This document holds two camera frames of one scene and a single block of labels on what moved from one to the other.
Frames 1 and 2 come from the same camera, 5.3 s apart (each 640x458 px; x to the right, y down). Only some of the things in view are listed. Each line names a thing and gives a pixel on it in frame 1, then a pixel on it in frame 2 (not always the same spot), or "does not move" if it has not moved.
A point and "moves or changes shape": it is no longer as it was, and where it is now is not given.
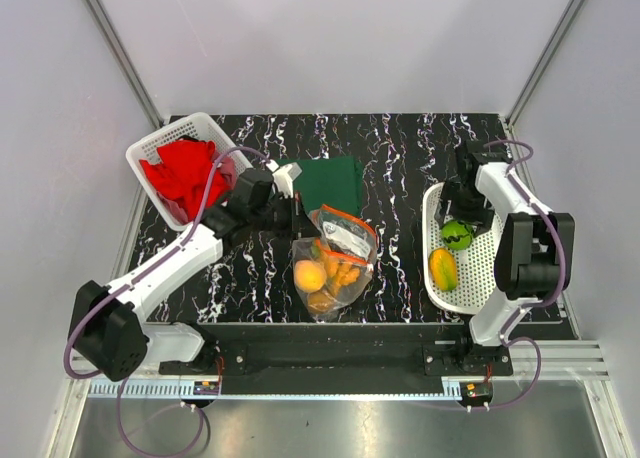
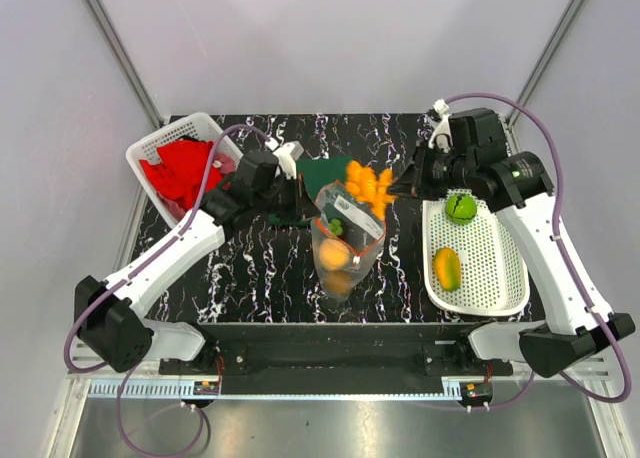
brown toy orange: x=319 y=302 → x=339 y=281
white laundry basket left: x=197 y=126 does not move
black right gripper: x=481 y=217 → x=421 y=189
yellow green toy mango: x=443 y=268 does not move
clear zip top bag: x=334 y=265 moves or changes shape
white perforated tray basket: x=475 y=264 does not move
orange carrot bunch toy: x=343 y=272 → x=365 y=185
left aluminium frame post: x=154 y=114 does not move
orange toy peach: x=309 y=276 → x=334 y=254
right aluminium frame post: x=571 y=9 does not move
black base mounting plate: x=342 y=359 does not move
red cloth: x=184 y=172 does not move
